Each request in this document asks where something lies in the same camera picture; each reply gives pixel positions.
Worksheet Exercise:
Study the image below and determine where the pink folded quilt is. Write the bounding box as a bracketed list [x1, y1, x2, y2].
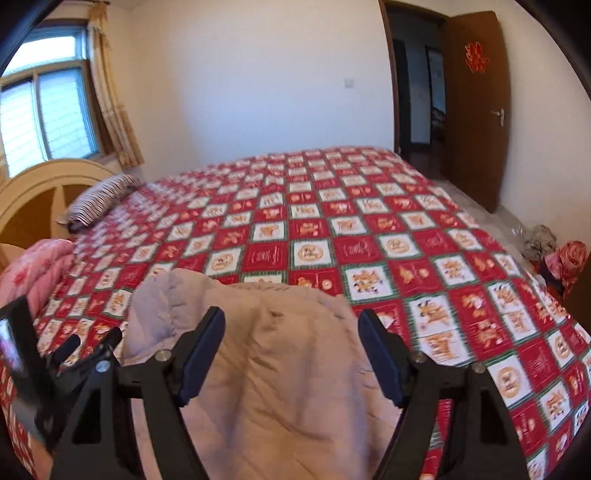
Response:
[0, 239, 77, 315]

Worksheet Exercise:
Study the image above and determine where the red paper door decoration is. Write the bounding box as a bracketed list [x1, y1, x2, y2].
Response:
[464, 41, 491, 75]

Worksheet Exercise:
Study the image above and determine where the beige patterned curtain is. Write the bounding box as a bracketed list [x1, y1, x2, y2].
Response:
[88, 4, 147, 169]

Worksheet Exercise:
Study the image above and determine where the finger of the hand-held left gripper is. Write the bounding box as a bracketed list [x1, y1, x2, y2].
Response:
[69, 327, 123, 376]
[49, 334, 82, 368]

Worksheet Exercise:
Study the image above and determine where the striped pillow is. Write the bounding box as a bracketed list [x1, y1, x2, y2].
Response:
[58, 173, 145, 232]

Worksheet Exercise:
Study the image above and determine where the red crumpled cloth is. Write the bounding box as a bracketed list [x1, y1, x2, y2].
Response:
[538, 240, 589, 296]

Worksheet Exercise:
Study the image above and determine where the dark wooden door frame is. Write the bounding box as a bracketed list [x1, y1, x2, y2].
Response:
[379, 0, 451, 157]

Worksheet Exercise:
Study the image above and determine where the cream wooden headboard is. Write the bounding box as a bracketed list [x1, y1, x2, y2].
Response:
[0, 158, 123, 273]

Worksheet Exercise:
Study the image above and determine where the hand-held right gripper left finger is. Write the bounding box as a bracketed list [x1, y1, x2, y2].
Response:
[48, 305, 227, 480]

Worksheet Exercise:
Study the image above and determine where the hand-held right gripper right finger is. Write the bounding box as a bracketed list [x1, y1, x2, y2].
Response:
[358, 308, 533, 480]

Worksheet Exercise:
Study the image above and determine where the beige padded coat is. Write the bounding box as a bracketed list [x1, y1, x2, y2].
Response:
[121, 268, 403, 480]

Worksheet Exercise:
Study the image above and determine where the grey crumpled cloth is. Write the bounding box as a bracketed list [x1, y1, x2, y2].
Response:
[522, 224, 558, 262]

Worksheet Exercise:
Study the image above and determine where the window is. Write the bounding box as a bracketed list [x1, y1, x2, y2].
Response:
[0, 21, 103, 171]

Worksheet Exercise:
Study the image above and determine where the red checked bed sheet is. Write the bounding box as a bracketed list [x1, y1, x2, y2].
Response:
[0, 147, 591, 480]

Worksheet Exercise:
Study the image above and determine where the brown wooden door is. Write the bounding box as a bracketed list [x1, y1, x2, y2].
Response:
[441, 10, 513, 214]

